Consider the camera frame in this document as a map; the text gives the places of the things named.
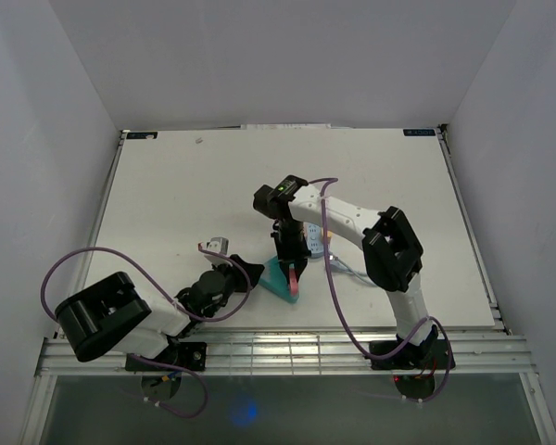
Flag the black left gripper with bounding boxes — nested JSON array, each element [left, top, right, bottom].
[[204, 255, 266, 319]]

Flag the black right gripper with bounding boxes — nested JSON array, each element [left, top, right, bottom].
[[270, 220, 311, 281]]

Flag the pink socket adapter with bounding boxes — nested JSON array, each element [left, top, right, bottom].
[[288, 264, 299, 298]]

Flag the teal triangular power strip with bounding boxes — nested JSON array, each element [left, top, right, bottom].
[[259, 257, 299, 304]]

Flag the light blue round power strip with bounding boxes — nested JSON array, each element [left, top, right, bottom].
[[304, 222, 324, 259]]

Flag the light blue power cable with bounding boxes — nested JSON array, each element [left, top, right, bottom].
[[326, 253, 376, 286]]

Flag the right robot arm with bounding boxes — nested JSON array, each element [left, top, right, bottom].
[[253, 175, 434, 368]]

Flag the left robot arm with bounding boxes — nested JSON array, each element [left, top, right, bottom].
[[55, 254, 265, 371]]

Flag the left blue corner label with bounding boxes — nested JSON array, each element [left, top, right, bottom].
[[126, 132, 158, 140]]

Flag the blue corner label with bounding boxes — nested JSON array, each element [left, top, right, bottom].
[[126, 132, 158, 140], [402, 128, 436, 137]]

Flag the right blue corner label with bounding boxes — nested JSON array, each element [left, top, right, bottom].
[[402, 128, 436, 137]]

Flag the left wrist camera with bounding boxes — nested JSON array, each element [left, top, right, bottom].
[[198, 236, 229, 256]]

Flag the aluminium front rail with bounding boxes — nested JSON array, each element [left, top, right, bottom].
[[35, 331, 537, 376]]

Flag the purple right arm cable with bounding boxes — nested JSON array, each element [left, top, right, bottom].
[[305, 177, 456, 410]]

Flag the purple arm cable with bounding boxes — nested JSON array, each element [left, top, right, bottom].
[[305, 177, 456, 410], [41, 242, 252, 417]]

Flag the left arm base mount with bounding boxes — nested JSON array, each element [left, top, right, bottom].
[[124, 342, 208, 372]]

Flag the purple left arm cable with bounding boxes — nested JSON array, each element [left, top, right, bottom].
[[41, 242, 252, 417]]

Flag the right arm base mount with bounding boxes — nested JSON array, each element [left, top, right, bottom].
[[370, 339, 456, 371]]

